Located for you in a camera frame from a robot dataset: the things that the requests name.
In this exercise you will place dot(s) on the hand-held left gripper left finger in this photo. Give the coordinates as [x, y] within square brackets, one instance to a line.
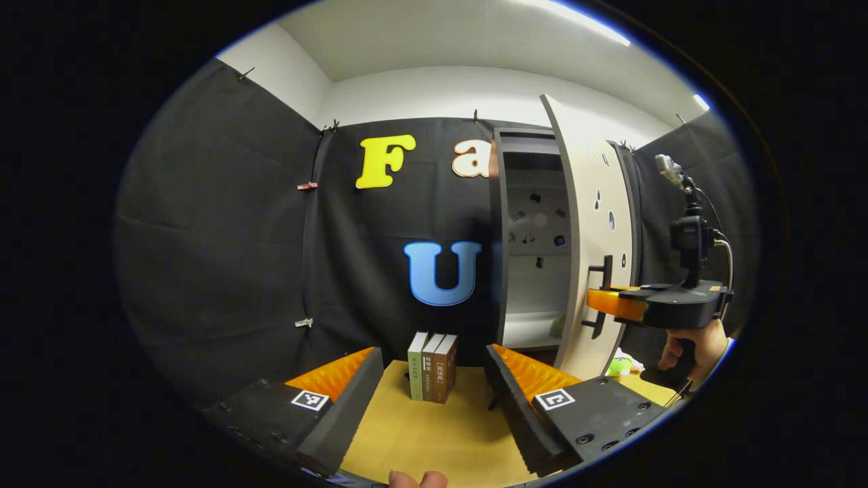
[346, 420]

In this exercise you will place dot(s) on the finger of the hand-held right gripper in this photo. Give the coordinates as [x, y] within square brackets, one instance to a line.
[610, 301]

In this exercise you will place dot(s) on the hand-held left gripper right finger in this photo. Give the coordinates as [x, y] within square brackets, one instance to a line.
[522, 420]

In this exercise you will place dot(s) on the cream cabinet door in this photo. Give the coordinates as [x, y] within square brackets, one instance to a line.
[586, 230]

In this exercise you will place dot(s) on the green and white plush toy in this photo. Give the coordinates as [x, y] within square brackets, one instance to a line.
[618, 367]

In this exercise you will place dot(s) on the green and white book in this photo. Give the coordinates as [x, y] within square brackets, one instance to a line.
[416, 373]

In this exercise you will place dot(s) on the dark brown book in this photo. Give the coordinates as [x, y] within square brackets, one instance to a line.
[430, 379]

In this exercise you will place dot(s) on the small ceiling light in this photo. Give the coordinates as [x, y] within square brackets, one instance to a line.
[701, 102]

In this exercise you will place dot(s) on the black backdrop cloth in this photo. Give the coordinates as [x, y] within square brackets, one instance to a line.
[203, 271]

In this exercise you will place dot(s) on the red clip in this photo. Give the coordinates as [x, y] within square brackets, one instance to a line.
[307, 186]

